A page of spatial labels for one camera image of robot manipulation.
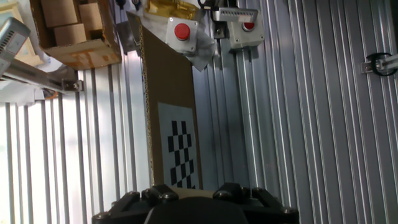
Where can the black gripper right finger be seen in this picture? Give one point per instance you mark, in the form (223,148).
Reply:
(231,190)

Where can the brown cardboard board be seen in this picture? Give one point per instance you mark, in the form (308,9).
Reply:
(168,77)

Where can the brown cardboard box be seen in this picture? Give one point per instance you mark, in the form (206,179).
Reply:
(77,46)

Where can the grey box flat red button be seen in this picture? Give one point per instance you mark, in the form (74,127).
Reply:
(247,35)

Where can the yellow plastic bag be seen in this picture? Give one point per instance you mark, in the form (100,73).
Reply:
(172,8)

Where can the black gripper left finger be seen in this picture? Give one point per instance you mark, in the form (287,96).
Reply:
(160,193)

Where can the grey box tall red button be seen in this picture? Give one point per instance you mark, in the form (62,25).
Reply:
(182,34)

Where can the checkerboard calibration paper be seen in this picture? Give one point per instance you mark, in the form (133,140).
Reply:
(177,112)

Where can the white crumpled sheet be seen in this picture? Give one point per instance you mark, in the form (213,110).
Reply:
(17,93)

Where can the aluminium frame bar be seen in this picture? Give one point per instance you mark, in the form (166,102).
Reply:
(34,76)

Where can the silver pole with base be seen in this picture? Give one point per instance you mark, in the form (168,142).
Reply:
(381,63)

